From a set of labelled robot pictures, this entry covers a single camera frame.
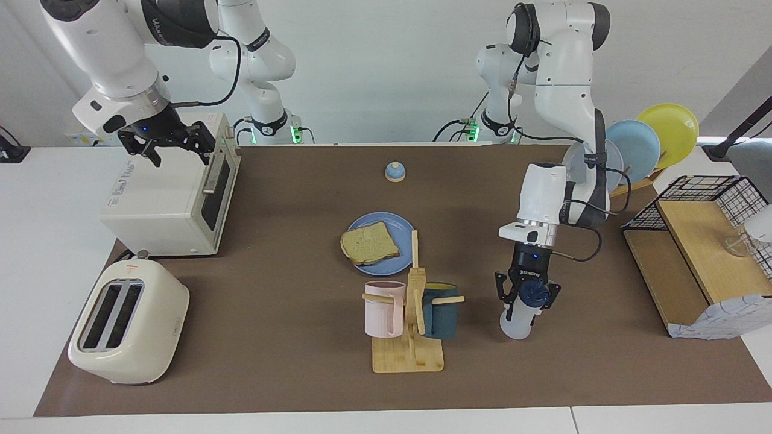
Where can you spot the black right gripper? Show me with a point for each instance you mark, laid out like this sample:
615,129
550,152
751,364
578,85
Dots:
158,126

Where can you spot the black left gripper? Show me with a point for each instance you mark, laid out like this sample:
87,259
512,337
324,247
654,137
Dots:
529,265

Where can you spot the squeeze bottle with blue cap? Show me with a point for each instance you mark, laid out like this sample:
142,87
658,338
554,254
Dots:
518,325

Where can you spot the slice of toast bread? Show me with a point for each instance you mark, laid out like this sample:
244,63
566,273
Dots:
369,243

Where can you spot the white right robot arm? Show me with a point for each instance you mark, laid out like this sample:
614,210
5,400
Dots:
114,48

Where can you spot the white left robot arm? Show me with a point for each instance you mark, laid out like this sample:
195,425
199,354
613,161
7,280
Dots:
561,90

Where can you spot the periwinkle blue flat plate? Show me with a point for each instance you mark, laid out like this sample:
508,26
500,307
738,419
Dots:
398,229

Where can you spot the wooden plate rack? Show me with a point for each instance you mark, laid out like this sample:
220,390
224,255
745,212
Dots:
633,185

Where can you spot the grey plate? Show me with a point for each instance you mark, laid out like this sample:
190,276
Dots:
615,166

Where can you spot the light blue plate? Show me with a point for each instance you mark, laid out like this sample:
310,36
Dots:
639,147

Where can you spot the yellow plate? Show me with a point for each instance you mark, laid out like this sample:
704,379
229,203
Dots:
672,129

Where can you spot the cream toaster oven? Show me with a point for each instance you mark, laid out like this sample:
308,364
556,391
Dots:
175,205

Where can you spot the white power strip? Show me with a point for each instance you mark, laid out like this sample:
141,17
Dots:
90,140

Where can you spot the dark teal mug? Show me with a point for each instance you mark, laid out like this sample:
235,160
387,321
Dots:
443,319

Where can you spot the wooden mug tree stand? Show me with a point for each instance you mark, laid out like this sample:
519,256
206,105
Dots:
407,358

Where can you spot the pink ribbed mug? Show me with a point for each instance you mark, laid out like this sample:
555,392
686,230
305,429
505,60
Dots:
380,313

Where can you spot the cream two-slot toaster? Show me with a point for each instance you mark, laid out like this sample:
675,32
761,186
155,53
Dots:
139,337

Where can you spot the white checkered cloth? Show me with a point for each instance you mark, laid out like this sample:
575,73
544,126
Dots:
724,316

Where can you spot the clear drinking glass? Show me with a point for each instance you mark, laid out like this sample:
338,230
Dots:
737,246

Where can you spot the brown table mat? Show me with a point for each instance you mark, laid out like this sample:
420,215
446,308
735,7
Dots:
271,337

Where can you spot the translucent white cup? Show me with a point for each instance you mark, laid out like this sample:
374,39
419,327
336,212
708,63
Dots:
759,226

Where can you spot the grey rounded cover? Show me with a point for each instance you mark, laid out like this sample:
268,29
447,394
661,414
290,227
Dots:
757,163

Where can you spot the black clamp mount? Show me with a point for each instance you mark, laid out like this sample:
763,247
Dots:
12,154

